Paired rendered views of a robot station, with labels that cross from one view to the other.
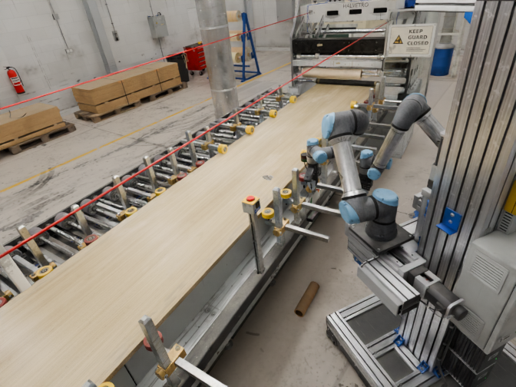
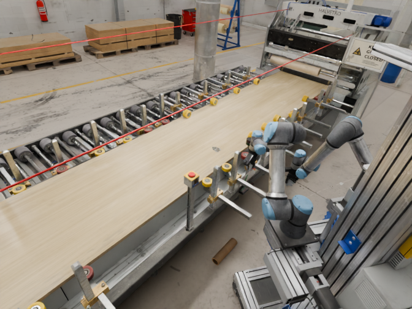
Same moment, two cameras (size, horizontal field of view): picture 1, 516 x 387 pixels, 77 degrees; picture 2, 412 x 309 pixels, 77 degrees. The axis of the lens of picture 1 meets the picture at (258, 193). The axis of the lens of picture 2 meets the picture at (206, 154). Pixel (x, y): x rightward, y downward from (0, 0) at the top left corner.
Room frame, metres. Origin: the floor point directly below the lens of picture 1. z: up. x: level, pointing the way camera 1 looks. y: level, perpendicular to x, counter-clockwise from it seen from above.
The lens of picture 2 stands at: (0.22, -0.09, 2.27)
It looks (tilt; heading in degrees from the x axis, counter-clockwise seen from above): 37 degrees down; 3
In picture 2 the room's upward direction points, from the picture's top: 5 degrees clockwise
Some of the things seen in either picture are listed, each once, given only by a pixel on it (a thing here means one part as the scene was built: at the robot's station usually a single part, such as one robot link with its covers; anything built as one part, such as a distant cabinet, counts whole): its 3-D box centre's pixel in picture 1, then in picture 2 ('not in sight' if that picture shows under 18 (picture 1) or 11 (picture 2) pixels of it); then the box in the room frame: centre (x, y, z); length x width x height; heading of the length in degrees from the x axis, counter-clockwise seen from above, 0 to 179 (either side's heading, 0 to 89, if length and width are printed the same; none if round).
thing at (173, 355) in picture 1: (170, 362); (94, 295); (0.78, 0.45, 0.83); 0.13 x 0.06 x 0.05; 145
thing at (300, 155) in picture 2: (366, 159); (299, 157); (1.81, -0.72, 1.13); 0.09 x 0.08 x 0.11; 52
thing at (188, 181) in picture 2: (251, 205); (191, 179); (1.37, 0.04, 1.18); 0.07 x 0.07 x 0.08; 55
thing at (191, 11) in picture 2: (199, 58); (192, 22); (10.30, 1.26, 0.41); 0.76 x 0.48 x 0.81; 147
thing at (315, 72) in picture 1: (346, 74); (306, 68); (4.23, -1.31, 1.05); 1.43 x 0.12 x 0.12; 55
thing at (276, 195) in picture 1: (279, 219); (214, 190); (1.58, -0.11, 0.90); 0.03 x 0.03 x 0.48; 55
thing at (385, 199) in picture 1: (383, 204); (299, 209); (1.21, -0.58, 1.21); 0.13 x 0.12 x 0.14; 98
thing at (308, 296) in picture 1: (307, 298); (225, 251); (1.64, -0.29, 0.04); 0.30 x 0.08 x 0.08; 145
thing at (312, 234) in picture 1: (296, 229); (226, 202); (1.56, -0.21, 0.82); 0.43 x 0.03 x 0.04; 55
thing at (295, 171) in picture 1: (296, 199); (233, 175); (1.79, -0.25, 0.89); 0.03 x 0.03 x 0.48; 55
